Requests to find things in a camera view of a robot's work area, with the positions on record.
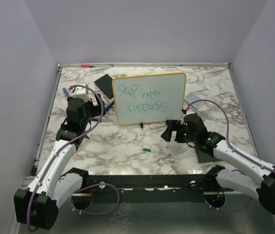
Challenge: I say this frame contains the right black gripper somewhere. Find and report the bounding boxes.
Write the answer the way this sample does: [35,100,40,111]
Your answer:
[162,118,197,143]

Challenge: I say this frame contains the green whiteboard marker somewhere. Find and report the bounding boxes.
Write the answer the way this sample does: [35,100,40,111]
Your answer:
[142,148,171,156]

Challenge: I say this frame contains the yellow framed whiteboard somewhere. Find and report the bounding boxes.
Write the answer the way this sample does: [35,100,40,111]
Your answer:
[112,72,187,125]

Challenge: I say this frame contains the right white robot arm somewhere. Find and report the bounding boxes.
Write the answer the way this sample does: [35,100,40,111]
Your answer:
[161,114,275,215]

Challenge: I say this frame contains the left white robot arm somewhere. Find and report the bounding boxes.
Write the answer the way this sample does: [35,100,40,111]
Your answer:
[14,94,105,233]

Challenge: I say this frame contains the black box near whiteboard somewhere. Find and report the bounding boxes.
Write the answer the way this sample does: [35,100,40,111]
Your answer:
[94,74,114,99]

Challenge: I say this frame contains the white whiteboard eraser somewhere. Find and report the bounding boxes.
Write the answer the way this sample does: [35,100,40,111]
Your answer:
[184,92,204,109]

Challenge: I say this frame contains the black multitool pliers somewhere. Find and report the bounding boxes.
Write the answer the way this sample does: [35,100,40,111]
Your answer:
[86,117,102,132]

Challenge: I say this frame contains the silver wrench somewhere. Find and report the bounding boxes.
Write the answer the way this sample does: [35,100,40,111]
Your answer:
[196,110,209,119]

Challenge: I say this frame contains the blue red screwdriver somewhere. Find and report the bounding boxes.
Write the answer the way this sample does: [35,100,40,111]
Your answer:
[62,87,70,98]

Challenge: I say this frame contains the black box front right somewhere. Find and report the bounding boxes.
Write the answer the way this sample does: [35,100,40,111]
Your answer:
[196,148,220,164]

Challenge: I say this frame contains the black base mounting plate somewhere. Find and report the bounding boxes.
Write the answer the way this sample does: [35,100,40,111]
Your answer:
[59,173,236,204]

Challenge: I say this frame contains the blue handled cutters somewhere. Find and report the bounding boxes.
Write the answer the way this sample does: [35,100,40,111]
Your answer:
[105,100,115,112]

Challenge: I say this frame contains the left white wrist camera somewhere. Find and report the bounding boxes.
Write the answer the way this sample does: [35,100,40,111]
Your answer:
[69,86,90,102]

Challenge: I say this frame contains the aluminium table frame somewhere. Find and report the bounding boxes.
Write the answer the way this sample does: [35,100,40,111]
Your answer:
[21,63,275,234]

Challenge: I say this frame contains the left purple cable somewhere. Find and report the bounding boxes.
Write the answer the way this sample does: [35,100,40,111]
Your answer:
[26,85,104,232]

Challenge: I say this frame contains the red marker on rail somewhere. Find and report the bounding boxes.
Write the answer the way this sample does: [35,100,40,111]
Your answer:
[80,64,95,68]

